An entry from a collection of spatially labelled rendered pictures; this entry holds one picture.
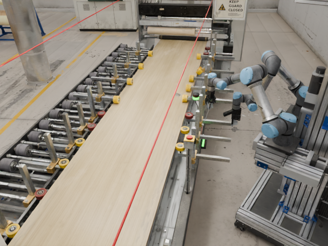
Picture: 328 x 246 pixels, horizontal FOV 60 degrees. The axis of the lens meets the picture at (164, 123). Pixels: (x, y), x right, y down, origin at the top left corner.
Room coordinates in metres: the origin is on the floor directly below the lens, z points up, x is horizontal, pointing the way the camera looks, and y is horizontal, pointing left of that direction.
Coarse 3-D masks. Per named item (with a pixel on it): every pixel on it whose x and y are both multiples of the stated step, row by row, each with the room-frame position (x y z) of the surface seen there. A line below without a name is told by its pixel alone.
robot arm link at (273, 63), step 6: (270, 60) 2.13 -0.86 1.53; (276, 60) 2.11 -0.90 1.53; (270, 66) 2.09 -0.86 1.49; (276, 66) 2.08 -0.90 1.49; (270, 72) 2.07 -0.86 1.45; (276, 72) 2.07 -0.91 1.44; (264, 78) 2.09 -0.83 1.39; (270, 78) 2.08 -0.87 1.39; (264, 84) 2.08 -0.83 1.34; (252, 96) 2.11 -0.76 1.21; (246, 102) 2.15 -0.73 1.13; (252, 102) 2.08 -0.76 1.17; (252, 108) 2.06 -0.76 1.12
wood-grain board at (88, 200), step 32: (160, 64) 3.65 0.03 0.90; (192, 64) 3.62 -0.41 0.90; (128, 96) 2.76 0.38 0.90; (160, 96) 2.74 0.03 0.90; (96, 128) 2.15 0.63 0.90; (128, 128) 2.13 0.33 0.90; (96, 160) 1.70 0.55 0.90; (128, 160) 1.69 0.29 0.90; (160, 160) 1.68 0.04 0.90; (64, 192) 1.37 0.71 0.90; (96, 192) 1.36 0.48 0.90; (128, 192) 1.36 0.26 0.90; (160, 192) 1.35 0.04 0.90; (32, 224) 1.12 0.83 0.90; (64, 224) 1.11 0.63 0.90; (96, 224) 1.10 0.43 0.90; (128, 224) 1.10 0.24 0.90
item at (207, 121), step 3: (186, 120) 2.33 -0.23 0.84; (189, 120) 2.32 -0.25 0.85; (192, 120) 2.32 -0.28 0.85; (204, 120) 2.30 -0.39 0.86; (207, 120) 2.29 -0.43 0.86; (210, 120) 2.29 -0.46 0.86; (213, 120) 2.29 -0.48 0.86; (216, 120) 2.29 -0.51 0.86; (210, 123) 2.28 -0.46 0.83; (213, 123) 2.27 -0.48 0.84; (216, 123) 2.26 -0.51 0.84; (219, 123) 2.26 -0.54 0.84; (222, 123) 2.25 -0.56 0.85; (225, 123) 2.24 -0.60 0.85; (228, 123) 2.24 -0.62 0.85
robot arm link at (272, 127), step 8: (256, 64) 1.95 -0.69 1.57; (248, 72) 1.84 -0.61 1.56; (256, 72) 1.85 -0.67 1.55; (264, 72) 1.88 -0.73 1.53; (248, 80) 1.81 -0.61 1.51; (256, 80) 1.81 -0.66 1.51; (256, 88) 1.79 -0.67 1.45; (256, 96) 1.77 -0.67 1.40; (264, 96) 1.75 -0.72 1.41; (264, 104) 1.72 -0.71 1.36; (264, 112) 1.69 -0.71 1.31; (272, 112) 1.69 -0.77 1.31; (264, 120) 1.66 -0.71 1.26; (272, 120) 1.63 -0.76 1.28; (280, 120) 1.66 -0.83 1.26; (264, 128) 1.63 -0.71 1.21; (272, 128) 1.58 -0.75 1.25; (280, 128) 1.60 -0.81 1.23; (272, 136) 1.58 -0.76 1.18
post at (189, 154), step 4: (188, 152) 1.51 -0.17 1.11; (188, 156) 1.51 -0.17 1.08; (188, 160) 1.51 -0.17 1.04; (188, 164) 1.52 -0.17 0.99; (188, 168) 1.52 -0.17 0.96; (188, 172) 1.52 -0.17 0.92; (188, 176) 1.52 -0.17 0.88; (188, 180) 1.52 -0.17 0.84; (188, 184) 1.52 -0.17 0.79; (188, 188) 1.52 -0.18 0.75; (184, 192) 1.52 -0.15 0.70; (188, 192) 1.51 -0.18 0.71
